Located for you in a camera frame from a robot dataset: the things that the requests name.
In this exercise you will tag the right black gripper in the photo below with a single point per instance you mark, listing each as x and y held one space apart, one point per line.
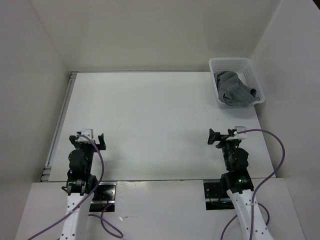
215 136

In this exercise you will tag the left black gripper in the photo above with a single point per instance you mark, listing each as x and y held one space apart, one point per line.
77 144

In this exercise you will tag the grey shorts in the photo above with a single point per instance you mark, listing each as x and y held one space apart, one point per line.
232 91

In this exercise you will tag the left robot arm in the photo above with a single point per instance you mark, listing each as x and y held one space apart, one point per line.
81 184

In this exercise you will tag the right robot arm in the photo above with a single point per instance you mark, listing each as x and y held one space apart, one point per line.
251 220

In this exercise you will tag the white plastic basket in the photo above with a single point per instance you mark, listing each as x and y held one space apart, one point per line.
244 68

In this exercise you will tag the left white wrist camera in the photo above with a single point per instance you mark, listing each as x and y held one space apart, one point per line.
85 134

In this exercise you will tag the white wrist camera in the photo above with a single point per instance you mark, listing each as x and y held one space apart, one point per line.
85 134
238 133

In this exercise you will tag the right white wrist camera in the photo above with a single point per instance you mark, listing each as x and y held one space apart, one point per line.
238 133

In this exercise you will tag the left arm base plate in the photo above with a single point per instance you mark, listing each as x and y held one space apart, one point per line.
104 198

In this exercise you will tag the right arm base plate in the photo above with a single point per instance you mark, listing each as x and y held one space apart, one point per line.
215 197

